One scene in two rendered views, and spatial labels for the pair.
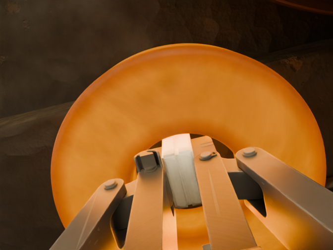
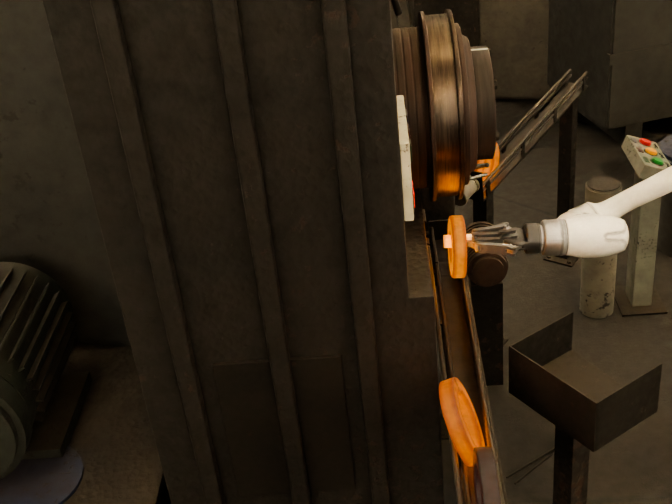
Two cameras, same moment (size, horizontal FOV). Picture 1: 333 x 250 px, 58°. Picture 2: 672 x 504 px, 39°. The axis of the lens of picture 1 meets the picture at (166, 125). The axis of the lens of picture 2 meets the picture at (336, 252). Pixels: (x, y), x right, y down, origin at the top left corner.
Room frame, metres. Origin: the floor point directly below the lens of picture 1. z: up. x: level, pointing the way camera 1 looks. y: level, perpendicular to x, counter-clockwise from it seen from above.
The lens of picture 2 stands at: (0.49, 1.99, 2.05)
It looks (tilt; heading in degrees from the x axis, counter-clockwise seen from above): 31 degrees down; 269
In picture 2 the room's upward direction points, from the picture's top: 6 degrees counter-clockwise
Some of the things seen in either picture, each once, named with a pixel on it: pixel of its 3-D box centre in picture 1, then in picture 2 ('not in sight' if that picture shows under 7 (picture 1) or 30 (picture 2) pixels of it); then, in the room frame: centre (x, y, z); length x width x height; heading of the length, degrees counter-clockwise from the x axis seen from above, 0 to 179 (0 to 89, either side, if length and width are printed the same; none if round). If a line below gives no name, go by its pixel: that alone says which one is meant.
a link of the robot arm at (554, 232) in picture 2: not in sight; (551, 237); (-0.06, 0.01, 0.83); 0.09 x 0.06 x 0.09; 86
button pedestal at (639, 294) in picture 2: not in sight; (644, 227); (-0.63, -0.82, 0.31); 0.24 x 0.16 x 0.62; 85
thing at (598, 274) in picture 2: not in sight; (599, 249); (-0.46, -0.80, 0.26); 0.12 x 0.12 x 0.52
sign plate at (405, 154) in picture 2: not in sight; (404, 156); (0.30, 0.12, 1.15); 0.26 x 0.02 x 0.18; 85
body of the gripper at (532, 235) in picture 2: not in sight; (521, 238); (0.01, 0.01, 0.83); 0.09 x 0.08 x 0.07; 176
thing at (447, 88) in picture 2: not in sight; (442, 106); (0.16, -0.21, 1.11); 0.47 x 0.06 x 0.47; 85
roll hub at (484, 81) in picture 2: not in sight; (481, 103); (0.06, -0.20, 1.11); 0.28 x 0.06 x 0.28; 85
